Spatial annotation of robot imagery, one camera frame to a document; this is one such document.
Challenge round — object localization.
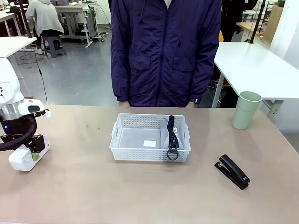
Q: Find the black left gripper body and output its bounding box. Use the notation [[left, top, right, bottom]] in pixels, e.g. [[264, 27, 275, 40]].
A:
[[0, 114, 32, 136]]

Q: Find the white rectangular adapter box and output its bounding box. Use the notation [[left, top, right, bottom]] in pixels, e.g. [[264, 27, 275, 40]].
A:
[[8, 136, 50, 172]]

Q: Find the black stapler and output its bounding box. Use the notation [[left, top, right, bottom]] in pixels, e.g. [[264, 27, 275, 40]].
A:
[[214, 154, 251, 191]]

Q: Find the person's left forearm purple sleeve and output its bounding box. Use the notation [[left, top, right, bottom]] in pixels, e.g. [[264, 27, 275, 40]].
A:
[[188, 46, 221, 105]]

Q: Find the person's right forearm purple sleeve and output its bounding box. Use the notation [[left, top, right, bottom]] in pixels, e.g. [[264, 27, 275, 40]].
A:
[[110, 44, 131, 103]]

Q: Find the white perforated plastic basket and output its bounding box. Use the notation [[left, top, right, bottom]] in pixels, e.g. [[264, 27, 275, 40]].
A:
[[109, 113, 192, 163]]

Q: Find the white table with slim legs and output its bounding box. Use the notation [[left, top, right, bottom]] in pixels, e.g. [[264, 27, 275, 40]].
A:
[[0, 36, 37, 80]]

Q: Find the grey plastic stool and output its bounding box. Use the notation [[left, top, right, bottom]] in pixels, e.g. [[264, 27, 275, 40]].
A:
[[42, 36, 66, 58]]

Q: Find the seated person in grey hoodie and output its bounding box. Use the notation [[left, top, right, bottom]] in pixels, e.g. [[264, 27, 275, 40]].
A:
[[25, 0, 64, 55]]

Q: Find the grey metal workbench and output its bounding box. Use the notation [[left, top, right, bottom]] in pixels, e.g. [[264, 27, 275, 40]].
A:
[[55, 1, 99, 49]]

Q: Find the person in purple jacket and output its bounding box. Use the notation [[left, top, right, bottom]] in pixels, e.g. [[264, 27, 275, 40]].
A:
[[110, 0, 222, 108]]

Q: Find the pale green plastic cup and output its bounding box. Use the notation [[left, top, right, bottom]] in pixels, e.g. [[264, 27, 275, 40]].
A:
[[232, 91, 263, 130]]

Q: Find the large white table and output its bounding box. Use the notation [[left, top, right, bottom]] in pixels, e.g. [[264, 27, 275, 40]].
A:
[[211, 42, 299, 122]]

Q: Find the standing person in black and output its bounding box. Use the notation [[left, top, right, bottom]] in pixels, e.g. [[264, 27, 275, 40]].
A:
[[221, 0, 246, 43]]

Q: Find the wooden top table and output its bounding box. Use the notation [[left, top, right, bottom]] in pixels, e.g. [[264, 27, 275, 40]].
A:
[[236, 21, 269, 38]]

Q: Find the tall brown cardboard box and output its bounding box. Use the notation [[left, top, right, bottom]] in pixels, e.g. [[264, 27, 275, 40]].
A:
[[268, 4, 285, 43]]

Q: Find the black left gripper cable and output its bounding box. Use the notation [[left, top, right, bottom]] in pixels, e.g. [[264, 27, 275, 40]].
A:
[[0, 116, 38, 152]]

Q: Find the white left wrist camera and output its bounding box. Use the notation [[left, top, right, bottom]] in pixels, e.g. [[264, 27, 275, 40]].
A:
[[18, 99, 51, 118]]

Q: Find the thin black floor cable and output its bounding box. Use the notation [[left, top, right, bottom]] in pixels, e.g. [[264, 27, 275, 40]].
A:
[[34, 45, 49, 105]]

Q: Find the black camera pole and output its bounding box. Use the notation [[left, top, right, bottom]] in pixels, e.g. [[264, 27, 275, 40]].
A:
[[18, 0, 33, 38], [249, 0, 267, 44]]

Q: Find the black strap with ring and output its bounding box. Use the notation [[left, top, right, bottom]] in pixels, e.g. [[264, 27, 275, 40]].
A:
[[160, 115, 187, 162]]

